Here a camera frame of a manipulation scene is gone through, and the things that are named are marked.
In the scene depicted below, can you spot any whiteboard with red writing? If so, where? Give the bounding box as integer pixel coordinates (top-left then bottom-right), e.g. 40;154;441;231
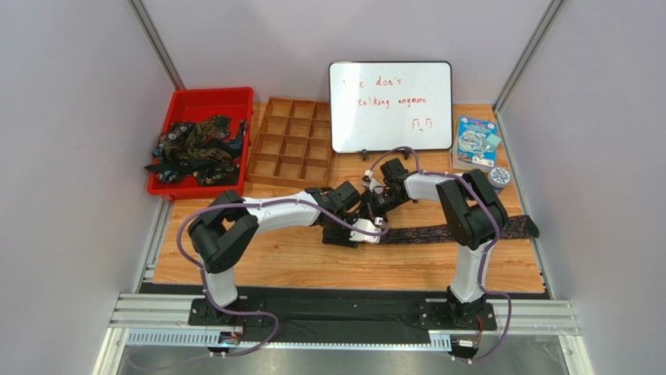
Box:
328;61;453;153

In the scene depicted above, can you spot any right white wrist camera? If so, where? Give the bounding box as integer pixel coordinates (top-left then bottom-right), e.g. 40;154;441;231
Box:
362;170;385;194

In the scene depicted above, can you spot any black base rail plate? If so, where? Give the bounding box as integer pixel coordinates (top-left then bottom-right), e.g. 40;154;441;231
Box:
138;283;553;345

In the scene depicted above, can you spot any pile of patterned ties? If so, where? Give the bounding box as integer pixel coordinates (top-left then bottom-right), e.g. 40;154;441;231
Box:
144;115;248;187

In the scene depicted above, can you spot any purple cable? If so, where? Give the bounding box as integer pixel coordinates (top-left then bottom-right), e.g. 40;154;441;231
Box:
367;145;514;364
175;197;390;360

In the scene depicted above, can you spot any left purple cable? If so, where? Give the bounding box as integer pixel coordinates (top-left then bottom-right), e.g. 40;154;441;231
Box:
175;197;390;360

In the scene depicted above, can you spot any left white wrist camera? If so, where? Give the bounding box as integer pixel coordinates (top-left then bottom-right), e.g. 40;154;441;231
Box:
349;217;385;245

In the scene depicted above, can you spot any dark paisley tie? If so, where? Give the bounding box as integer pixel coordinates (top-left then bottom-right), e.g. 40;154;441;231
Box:
379;215;540;245

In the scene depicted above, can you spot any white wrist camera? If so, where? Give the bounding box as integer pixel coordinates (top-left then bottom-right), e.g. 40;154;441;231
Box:
349;217;385;245
362;170;385;194

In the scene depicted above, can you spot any blue packaged item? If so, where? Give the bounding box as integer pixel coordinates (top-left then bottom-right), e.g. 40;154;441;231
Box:
449;115;502;172

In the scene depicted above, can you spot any brown compartment tray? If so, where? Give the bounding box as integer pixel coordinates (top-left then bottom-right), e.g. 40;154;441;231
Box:
247;97;333;189

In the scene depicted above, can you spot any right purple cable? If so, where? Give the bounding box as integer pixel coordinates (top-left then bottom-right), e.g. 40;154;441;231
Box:
367;145;514;364

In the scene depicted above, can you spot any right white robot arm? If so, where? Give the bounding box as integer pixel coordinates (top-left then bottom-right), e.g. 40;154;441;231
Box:
360;159;510;330

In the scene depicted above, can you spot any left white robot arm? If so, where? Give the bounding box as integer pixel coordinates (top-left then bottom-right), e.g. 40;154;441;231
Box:
180;182;362;322

